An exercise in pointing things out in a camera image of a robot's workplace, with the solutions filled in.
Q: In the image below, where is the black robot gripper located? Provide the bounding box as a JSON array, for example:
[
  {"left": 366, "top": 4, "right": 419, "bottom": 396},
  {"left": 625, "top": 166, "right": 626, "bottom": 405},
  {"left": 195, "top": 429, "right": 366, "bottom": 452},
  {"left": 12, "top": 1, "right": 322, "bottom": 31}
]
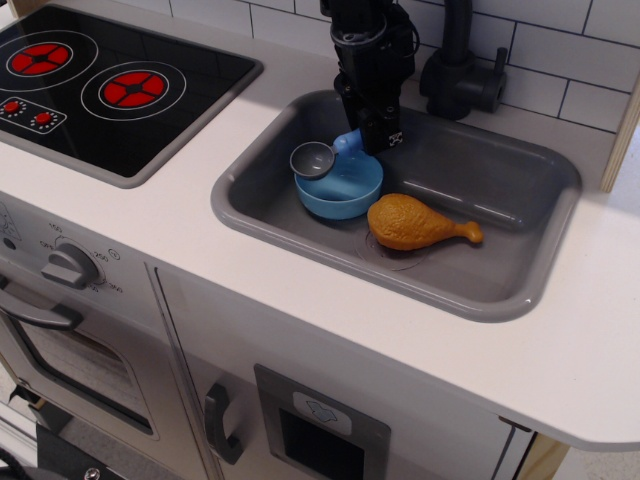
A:
[{"left": 330, "top": 24, "right": 416, "bottom": 155}]

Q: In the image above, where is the grey spoon with blue handle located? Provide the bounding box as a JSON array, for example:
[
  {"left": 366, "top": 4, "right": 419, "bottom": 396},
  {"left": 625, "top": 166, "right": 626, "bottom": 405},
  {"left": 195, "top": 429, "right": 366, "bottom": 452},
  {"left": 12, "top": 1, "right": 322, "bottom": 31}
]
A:
[{"left": 289, "top": 129, "right": 363, "bottom": 180}]

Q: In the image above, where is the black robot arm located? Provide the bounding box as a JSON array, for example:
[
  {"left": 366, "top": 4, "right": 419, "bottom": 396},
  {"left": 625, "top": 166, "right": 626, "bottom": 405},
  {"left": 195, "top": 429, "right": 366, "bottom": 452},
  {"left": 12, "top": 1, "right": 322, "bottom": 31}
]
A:
[{"left": 320, "top": 0, "right": 419, "bottom": 155}]

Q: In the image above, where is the light blue plastic bowl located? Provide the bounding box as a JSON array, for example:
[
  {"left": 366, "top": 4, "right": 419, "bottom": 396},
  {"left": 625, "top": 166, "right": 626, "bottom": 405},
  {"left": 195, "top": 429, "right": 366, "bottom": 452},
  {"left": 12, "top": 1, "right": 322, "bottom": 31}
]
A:
[{"left": 294, "top": 151, "right": 384, "bottom": 220}]

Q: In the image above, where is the grey plastic sink basin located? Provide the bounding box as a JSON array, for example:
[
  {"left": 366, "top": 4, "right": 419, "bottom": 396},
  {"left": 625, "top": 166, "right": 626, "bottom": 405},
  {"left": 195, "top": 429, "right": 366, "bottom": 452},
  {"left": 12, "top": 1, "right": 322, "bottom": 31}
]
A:
[{"left": 211, "top": 91, "right": 582, "bottom": 322}]

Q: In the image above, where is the dark grey toy faucet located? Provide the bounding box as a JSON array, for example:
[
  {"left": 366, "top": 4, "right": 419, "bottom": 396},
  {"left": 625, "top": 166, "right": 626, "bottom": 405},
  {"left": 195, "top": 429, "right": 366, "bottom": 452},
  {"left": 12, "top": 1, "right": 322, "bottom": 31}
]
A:
[{"left": 419, "top": 0, "right": 509, "bottom": 121}]

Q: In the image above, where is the orange toy chicken drumstick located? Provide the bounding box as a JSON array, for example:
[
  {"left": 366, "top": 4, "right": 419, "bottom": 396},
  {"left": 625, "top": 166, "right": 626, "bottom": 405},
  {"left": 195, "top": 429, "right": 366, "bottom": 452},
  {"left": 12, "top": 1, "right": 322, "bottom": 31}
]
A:
[{"left": 367, "top": 193, "right": 484, "bottom": 251}]

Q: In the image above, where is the black toy stove top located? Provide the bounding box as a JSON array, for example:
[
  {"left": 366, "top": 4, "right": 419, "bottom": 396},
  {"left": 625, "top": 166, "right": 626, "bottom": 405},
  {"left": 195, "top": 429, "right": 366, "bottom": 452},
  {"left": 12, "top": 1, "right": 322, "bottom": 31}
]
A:
[{"left": 1, "top": 5, "right": 263, "bottom": 189}]

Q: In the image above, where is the white cabinet door with dispenser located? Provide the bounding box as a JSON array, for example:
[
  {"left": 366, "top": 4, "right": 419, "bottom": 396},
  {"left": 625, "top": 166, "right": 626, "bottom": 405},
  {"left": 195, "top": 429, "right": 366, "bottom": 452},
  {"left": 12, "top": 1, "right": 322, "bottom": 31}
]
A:
[{"left": 156, "top": 269, "right": 534, "bottom": 479}]

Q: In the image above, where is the grey oven dial knob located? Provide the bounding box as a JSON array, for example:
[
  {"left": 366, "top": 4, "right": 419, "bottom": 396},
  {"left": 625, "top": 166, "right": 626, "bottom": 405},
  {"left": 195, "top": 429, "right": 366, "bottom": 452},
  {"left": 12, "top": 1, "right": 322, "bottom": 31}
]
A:
[{"left": 41, "top": 243, "right": 101, "bottom": 290}]

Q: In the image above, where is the toy oven door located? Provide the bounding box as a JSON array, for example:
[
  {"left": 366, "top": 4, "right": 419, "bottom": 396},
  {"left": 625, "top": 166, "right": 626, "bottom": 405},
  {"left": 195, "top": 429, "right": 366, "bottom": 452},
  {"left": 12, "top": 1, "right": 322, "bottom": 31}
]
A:
[{"left": 1, "top": 278, "right": 207, "bottom": 479}]

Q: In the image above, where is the grey cabinet door handle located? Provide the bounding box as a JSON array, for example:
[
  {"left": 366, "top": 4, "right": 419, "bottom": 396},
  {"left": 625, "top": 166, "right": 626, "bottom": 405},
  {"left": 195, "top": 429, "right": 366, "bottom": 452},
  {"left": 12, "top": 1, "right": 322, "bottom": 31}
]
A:
[{"left": 204, "top": 383, "right": 244, "bottom": 465}]

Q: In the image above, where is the grey oven door handle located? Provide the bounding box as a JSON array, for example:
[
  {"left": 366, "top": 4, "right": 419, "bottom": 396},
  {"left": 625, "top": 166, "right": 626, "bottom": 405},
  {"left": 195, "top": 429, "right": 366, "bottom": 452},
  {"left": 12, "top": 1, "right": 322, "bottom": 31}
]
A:
[{"left": 1, "top": 276, "right": 84, "bottom": 331}]

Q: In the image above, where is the black cable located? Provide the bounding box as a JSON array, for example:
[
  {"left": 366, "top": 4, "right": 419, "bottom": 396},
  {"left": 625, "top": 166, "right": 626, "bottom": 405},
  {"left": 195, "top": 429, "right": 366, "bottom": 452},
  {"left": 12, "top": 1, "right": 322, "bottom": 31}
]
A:
[{"left": 0, "top": 447, "right": 26, "bottom": 480}]

